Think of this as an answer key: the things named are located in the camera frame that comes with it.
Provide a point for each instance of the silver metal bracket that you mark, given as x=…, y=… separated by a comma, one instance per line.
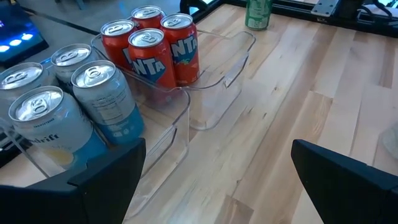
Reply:
x=325, y=7

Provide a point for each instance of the green soda can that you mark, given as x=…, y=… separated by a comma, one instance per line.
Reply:
x=258, y=15

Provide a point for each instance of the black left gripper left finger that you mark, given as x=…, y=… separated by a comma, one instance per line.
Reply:
x=93, y=193

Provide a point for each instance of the clear plastic bin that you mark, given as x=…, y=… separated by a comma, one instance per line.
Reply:
x=168, y=137
x=217, y=93

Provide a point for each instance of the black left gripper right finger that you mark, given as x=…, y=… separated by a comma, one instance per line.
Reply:
x=351, y=193

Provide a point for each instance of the silver and blue soda can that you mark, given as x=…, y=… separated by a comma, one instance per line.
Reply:
x=18, y=77
x=102, y=99
x=71, y=56
x=53, y=124

